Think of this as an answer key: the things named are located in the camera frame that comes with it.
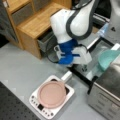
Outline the pink pan with lid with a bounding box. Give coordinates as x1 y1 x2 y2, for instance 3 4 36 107
37 71 72 109

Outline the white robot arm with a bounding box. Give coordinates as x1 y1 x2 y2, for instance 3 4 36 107
50 0 99 65

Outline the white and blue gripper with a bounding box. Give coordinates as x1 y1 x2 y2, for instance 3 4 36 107
54 39 92 65

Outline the oven glass door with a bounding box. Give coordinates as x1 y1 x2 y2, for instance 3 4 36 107
69 37 114 87

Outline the wooden drawer cabinet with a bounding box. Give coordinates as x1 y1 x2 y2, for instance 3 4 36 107
0 0 72 59

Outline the silver toaster oven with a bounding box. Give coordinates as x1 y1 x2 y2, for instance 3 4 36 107
87 43 120 120

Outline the teal bowl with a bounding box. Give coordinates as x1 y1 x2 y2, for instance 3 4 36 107
98 50 120 71

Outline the white induction cooker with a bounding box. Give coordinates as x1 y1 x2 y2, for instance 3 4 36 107
29 75 74 120

